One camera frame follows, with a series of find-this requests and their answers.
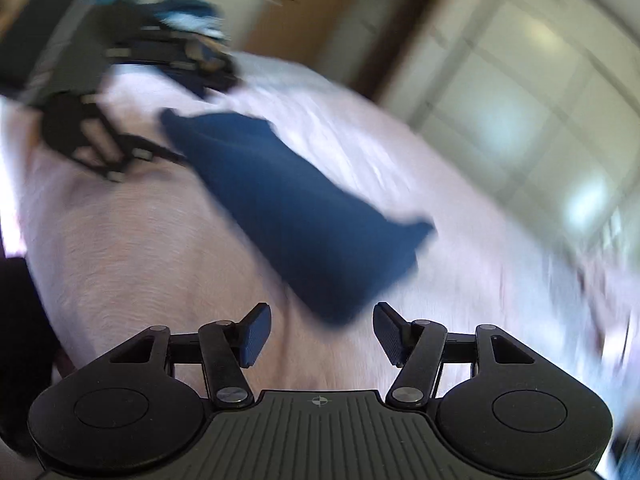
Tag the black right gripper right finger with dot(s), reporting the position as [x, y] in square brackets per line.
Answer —
[396, 335]

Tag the navy blue garment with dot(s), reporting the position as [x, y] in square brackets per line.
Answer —
[335, 251]

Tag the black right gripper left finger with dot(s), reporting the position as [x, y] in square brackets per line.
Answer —
[252, 333]

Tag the striped navy clothes pile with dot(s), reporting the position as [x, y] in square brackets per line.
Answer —
[195, 45]

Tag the pink quilted bedspread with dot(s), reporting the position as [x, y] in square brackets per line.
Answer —
[111, 259]

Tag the white wardrobe with panels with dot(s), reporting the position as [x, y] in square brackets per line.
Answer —
[537, 103]

